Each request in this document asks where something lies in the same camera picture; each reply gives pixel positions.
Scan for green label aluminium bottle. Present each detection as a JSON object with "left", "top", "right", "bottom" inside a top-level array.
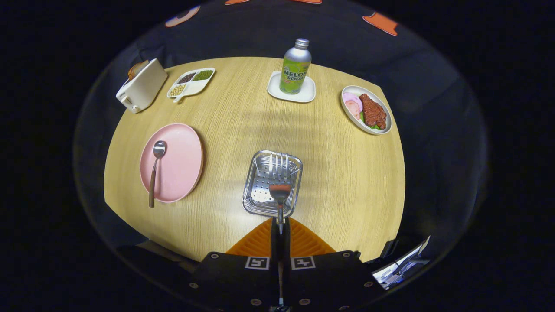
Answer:
[{"left": 280, "top": 38, "right": 312, "bottom": 95}]

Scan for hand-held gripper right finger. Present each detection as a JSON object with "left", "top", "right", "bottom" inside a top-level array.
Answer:
[{"left": 282, "top": 218, "right": 386, "bottom": 311}]

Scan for metal fork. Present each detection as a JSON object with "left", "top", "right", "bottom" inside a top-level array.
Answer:
[{"left": 268, "top": 152, "right": 292, "bottom": 306}]

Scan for white toaster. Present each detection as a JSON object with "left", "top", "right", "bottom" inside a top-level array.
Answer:
[{"left": 116, "top": 58, "right": 168, "bottom": 114}]

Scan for white divided snack tray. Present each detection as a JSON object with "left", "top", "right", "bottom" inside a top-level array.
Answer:
[{"left": 167, "top": 67, "right": 216, "bottom": 103}]

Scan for toast bread slices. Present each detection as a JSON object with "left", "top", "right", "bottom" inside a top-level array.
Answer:
[{"left": 128, "top": 60, "right": 149, "bottom": 81}]

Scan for wooden handle metal spoon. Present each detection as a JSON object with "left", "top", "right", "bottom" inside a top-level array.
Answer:
[{"left": 149, "top": 140, "right": 167, "bottom": 208}]

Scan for white square coaster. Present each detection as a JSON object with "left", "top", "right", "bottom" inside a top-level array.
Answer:
[{"left": 267, "top": 71, "right": 316, "bottom": 104}]

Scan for pink round plate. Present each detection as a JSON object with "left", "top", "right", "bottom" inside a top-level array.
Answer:
[{"left": 139, "top": 123, "right": 204, "bottom": 203}]

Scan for green lettuce leaf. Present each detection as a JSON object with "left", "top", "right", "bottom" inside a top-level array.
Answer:
[{"left": 359, "top": 112, "right": 382, "bottom": 131}]

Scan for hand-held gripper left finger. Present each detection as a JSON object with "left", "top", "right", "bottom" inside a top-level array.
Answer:
[{"left": 191, "top": 218, "right": 281, "bottom": 310}]

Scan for red brown meat slab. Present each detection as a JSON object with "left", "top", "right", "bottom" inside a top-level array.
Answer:
[{"left": 359, "top": 94, "right": 387, "bottom": 130}]

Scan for white oval plate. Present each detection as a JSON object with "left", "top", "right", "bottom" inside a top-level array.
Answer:
[{"left": 340, "top": 85, "right": 392, "bottom": 135}]

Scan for perforated metal tray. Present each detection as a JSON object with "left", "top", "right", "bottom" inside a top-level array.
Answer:
[{"left": 242, "top": 150, "right": 303, "bottom": 218}]

